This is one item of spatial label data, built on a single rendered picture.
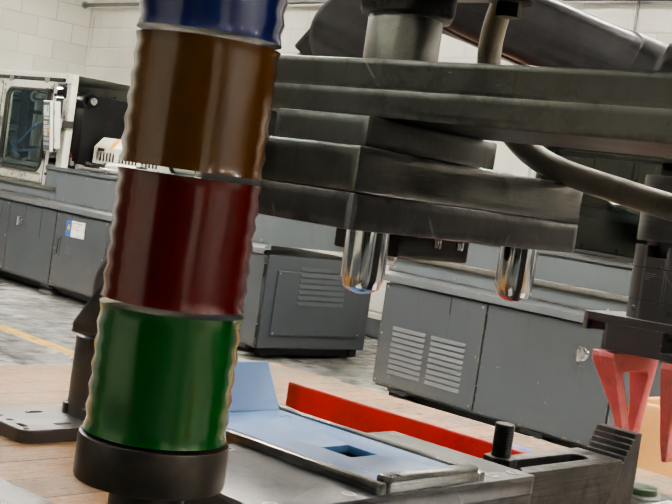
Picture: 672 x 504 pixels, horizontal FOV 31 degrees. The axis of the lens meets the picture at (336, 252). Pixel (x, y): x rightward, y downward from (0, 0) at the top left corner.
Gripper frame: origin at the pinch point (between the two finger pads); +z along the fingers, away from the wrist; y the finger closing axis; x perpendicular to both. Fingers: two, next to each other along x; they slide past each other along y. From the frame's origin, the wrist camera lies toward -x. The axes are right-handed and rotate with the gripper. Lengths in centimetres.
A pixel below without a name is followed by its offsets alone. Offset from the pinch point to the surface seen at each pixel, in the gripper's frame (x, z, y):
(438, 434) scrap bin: 10.5, 1.2, 11.1
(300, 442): 36.1, -2.0, 0.7
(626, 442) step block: 9.1, -1.4, -3.1
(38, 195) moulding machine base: -455, 9, 770
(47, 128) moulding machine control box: -441, -42, 749
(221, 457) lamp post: 60, -8, -19
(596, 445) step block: 9.6, -0.8, -1.3
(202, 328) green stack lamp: 61, -11, -19
